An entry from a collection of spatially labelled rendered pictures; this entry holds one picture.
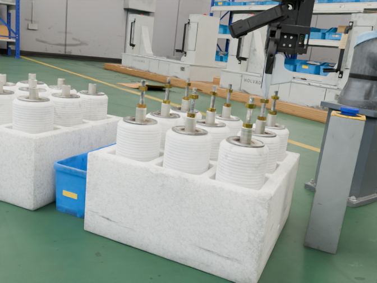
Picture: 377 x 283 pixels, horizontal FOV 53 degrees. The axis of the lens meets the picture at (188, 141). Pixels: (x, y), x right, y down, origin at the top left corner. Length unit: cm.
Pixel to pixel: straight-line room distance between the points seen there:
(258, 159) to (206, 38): 371
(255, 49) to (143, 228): 312
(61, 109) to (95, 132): 11
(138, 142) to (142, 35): 470
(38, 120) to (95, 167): 23
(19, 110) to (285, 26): 63
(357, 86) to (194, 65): 316
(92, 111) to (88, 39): 642
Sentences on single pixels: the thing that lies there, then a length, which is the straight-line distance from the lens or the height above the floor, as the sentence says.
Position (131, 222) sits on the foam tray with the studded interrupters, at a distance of 81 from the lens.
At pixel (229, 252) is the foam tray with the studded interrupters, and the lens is 74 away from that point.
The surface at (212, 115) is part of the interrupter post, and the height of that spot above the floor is 27.
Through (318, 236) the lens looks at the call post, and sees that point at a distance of 94.
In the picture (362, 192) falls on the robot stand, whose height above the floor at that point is 4.
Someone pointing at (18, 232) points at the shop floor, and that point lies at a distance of 90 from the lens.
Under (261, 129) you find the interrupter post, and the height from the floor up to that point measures 26.
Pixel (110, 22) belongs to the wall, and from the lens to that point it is 774.
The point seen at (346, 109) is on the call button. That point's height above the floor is 33.
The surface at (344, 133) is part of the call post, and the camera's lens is 87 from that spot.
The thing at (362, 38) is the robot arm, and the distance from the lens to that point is 130.
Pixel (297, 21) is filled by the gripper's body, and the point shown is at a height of 49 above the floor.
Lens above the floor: 41
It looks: 14 degrees down
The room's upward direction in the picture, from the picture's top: 7 degrees clockwise
